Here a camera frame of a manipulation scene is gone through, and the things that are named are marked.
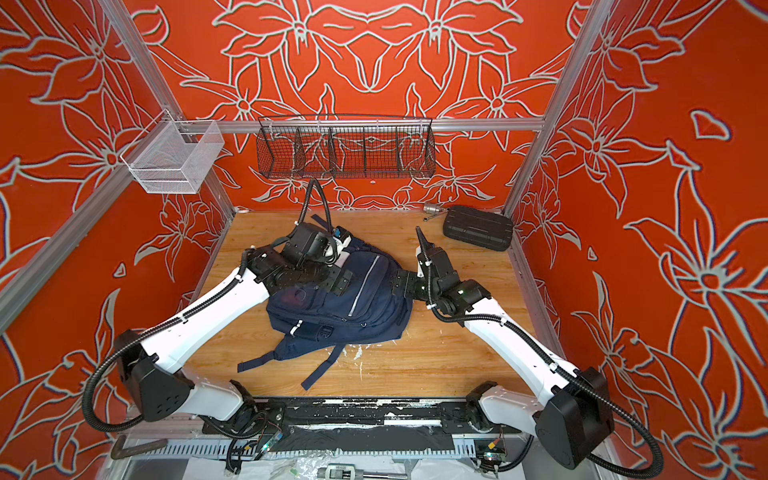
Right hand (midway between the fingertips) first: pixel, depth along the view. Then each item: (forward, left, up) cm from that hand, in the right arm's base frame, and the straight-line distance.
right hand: (398, 280), depth 79 cm
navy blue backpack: (-4, +27, -13) cm, 30 cm away
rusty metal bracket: (-36, +67, -16) cm, 77 cm away
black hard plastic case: (+30, -31, -12) cm, 45 cm away
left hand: (+2, +15, +5) cm, 16 cm away
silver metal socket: (+43, -16, -15) cm, 48 cm away
